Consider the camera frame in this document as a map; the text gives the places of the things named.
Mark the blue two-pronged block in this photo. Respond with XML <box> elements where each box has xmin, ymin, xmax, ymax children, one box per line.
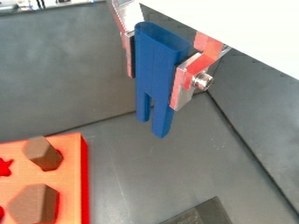
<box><xmin>135</xmin><ymin>21</ymin><xmax>191</xmax><ymax>138</ymax></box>

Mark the brown hexagonal peg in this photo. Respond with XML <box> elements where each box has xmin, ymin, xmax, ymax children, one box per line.
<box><xmin>23</xmin><ymin>136</ymin><xmax>63</xmax><ymax>172</ymax></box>

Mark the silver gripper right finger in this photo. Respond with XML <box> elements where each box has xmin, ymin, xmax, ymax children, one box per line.
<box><xmin>170</xmin><ymin>31</ymin><xmax>231</xmax><ymax>111</ymax></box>

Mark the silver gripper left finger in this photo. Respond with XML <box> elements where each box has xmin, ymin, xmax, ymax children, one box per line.
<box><xmin>107</xmin><ymin>0</ymin><xmax>142</xmax><ymax>78</ymax></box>

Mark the red shape-sorting board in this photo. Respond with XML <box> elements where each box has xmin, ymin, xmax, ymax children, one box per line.
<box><xmin>0</xmin><ymin>133</ymin><xmax>91</xmax><ymax>224</ymax></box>

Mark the black curved holder stand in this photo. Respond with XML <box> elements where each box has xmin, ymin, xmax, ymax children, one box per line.
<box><xmin>159</xmin><ymin>196</ymin><xmax>232</xmax><ymax>224</ymax></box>

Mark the brown heart-shaped peg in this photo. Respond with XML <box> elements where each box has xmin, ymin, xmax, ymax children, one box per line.
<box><xmin>8</xmin><ymin>184</ymin><xmax>59</xmax><ymax>224</ymax></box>

